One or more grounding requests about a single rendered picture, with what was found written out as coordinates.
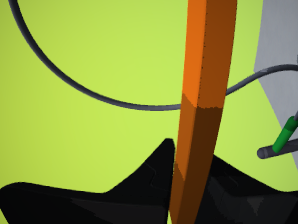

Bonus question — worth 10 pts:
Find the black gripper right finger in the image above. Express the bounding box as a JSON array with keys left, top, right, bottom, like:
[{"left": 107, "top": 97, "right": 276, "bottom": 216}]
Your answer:
[{"left": 194, "top": 155, "right": 298, "bottom": 224}]

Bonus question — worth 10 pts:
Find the orange handle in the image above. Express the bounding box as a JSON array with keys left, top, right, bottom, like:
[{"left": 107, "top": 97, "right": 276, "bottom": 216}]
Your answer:
[{"left": 169, "top": 0, "right": 238, "bottom": 224}]

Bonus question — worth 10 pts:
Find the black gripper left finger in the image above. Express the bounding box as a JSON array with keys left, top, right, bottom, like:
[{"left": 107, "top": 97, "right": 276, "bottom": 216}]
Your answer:
[{"left": 0, "top": 139, "right": 176, "bottom": 224}]

